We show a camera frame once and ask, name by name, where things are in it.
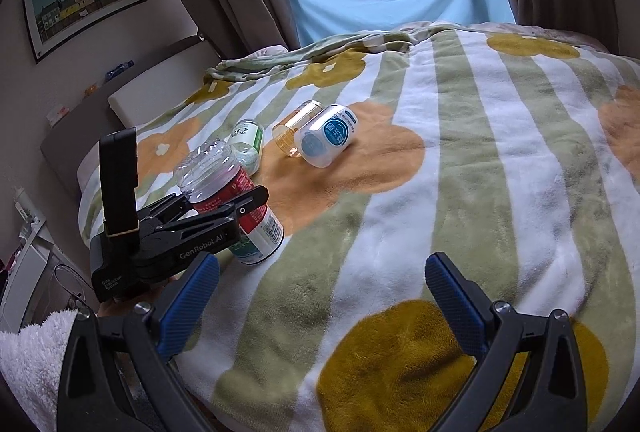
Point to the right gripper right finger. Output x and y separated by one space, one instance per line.
550 394

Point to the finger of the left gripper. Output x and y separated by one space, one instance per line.
249 207

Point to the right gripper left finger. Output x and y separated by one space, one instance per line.
93 396

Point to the clear cup red green label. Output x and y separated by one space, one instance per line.
212 175

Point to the white cup blue label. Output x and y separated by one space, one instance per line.
322 139

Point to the left hand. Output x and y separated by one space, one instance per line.
116 307

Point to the white fluffy towel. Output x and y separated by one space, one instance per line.
31 364

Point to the white bedside furniture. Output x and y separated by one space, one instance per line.
40 279

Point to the dark headboard shelf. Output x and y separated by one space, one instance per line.
71 139

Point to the white headboard cushion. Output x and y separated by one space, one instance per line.
163 86

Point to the white card on shelf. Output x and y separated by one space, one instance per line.
56 114

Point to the orange toy on shelf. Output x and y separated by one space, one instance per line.
91 89

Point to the blue toy on shelf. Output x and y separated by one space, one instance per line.
119 69

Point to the floral striped fleece blanket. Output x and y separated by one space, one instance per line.
515 151

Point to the framed houses picture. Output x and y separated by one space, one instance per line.
82 2

